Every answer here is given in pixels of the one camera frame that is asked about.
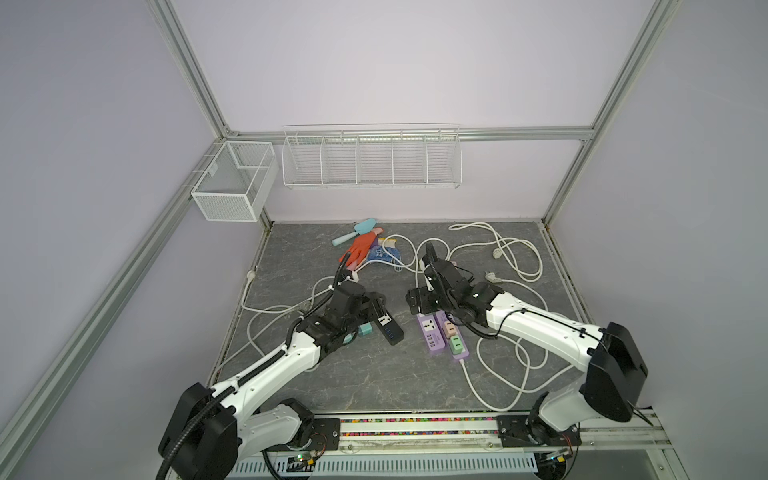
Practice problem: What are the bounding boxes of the pink charger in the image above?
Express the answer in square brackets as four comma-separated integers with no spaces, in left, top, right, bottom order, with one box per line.
[443,321,457,338]

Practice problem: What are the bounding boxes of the teal usb charger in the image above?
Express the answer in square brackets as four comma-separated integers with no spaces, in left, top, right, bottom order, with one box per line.
[358,323,373,336]

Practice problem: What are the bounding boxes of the red rubber glove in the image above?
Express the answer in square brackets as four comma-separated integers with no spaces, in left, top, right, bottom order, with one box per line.
[340,227,383,271]

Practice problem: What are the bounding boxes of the black power strip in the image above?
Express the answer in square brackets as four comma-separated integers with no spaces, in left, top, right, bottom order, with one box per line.
[376,310,404,345]

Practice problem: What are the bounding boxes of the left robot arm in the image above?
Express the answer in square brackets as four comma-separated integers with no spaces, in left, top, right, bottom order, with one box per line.
[156,280,387,479]

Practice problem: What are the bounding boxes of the white mesh basket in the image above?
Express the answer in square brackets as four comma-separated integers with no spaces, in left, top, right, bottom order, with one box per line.
[192,141,279,223]

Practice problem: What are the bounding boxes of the white wire basket wide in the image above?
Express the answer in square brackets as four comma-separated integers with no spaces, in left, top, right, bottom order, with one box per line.
[281,123,463,189]

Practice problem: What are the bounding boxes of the purple power strip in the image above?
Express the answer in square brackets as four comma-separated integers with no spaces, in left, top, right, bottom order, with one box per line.
[417,314,445,354]
[435,311,469,361]

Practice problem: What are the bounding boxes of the aluminium rail front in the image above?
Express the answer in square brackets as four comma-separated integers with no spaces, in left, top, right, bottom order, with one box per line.
[161,409,673,457]

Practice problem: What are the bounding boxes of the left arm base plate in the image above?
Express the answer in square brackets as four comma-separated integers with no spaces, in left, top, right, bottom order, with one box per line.
[275,417,341,451]

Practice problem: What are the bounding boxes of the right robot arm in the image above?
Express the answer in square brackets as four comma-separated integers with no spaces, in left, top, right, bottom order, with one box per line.
[407,244,648,436]

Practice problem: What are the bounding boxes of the white cable of right strip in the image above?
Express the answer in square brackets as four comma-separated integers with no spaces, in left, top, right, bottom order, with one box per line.
[458,278,589,413]

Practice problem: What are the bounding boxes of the green charger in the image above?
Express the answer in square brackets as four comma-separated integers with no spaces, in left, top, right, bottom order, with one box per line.
[449,335,465,355]

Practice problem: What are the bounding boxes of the teal spatula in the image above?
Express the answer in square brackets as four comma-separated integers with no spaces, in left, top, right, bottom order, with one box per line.
[331,218,377,247]

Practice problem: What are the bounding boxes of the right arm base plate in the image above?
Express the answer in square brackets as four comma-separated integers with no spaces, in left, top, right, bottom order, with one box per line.
[496,414,582,448]

